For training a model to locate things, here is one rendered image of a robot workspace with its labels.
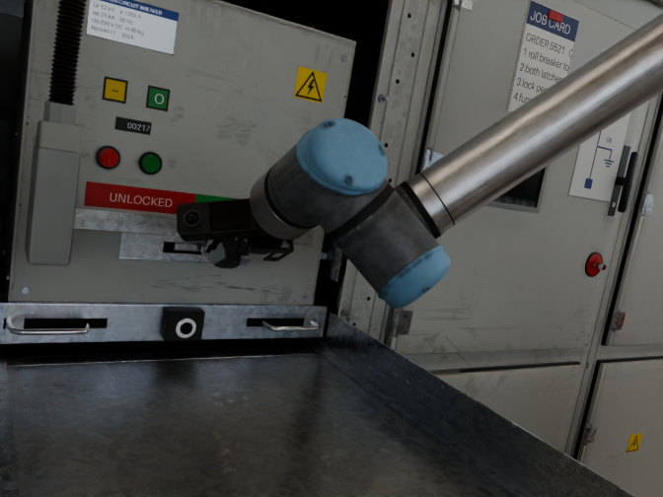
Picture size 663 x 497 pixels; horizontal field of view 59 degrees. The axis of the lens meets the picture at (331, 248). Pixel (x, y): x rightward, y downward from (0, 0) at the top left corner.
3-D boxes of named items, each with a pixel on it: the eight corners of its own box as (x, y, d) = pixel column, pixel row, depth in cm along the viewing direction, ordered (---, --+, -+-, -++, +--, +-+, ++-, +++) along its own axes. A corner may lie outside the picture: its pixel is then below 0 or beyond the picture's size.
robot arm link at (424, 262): (446, 252, 73) (384, 177, 72) (467, 272, 62) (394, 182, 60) (388, 299, 75) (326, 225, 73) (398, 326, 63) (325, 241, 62)
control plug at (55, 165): (70, 266, 74) (84, 127, 71) (27, 265, 71) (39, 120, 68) (63, 253, 80) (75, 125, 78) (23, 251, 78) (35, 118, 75)
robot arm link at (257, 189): (266, 226, 67) (260, 149, 69) (249, 239, 70) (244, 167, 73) (332, 232, 71) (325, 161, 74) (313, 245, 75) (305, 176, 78)
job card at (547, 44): (557, 125, 120) (581, 20, 117) (508, 111, 112) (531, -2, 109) (555, 125, 120) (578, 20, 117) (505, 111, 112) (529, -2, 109)
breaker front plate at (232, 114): (313, 314, 106) (357, 44, 99) (10, 313, 80) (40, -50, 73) (309, 312, 107) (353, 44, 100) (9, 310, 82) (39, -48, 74)
